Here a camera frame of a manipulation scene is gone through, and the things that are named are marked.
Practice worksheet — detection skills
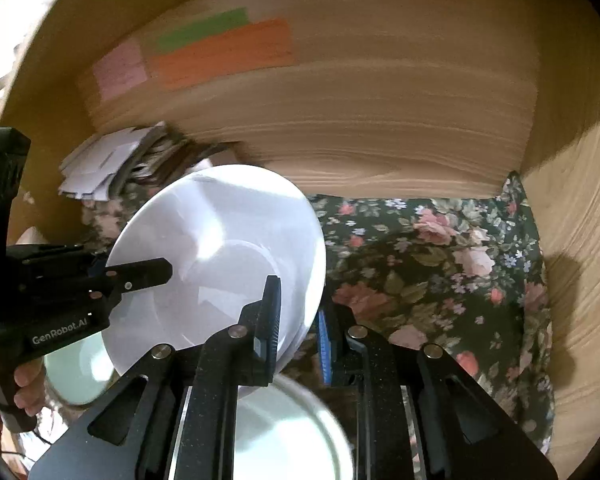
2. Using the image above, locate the pale green bowl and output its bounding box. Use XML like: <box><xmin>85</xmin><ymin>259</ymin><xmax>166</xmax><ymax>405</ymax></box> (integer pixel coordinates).
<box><xmin>44</xmin><ymin>334</ymin><xmax>116</xmax><ymax>406</ymax></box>

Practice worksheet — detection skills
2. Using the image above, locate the white plate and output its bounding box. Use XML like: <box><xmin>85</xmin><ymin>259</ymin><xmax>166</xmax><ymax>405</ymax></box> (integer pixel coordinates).
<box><xmin>102</xmin><ymin>165</ymin><xmax>326</xmax><ymax>374</ymax></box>

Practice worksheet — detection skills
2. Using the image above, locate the pale green round plate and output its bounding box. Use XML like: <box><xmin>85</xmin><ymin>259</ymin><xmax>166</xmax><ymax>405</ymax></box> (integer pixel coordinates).
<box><xmin>233</xmin><ymin>375</ymin><xmax>354</xmax><ymax>480</ymax></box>

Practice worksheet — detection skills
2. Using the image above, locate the left hand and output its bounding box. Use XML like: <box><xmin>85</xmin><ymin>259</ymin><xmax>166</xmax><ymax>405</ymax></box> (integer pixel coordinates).
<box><xmin>14</xmin><ymin>359</ymin><xmax>46</xmax><ymax>416</ymax></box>

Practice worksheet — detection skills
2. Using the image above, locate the stack of white papers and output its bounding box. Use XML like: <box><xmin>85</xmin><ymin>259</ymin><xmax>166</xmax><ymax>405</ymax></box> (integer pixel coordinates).
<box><xmin>57</xmin><ymin>120</ymin><xmax>232</xmax><ymax>203</ymax></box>

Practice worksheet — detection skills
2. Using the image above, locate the floral dark green cloth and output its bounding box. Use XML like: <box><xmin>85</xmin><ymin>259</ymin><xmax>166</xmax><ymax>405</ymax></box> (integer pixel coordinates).
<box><xmin>92</xmin><ymin>174</ymin><xmax>555</xmax><ymax>453</ymax></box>

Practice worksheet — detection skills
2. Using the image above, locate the pink paper note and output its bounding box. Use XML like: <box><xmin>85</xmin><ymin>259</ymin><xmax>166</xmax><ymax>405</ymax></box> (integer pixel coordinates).
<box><xmin>92</xmin><ymin>38</ymin><xmax>148</xmax><ymax>102</ymax></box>

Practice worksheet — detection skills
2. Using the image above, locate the green paper note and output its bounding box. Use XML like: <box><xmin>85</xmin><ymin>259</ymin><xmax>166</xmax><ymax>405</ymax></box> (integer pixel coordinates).
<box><xmin>154</xmin><ymin>8</ymin><xmax>250</xmax><ymax>53</ymax></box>

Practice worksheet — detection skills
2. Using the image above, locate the orange paper note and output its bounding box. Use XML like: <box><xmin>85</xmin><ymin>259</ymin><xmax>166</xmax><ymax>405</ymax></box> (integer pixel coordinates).
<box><xmin>149</xmin><ymin>18</ymin><xmax>296</xmax><ymax>90</ymax></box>

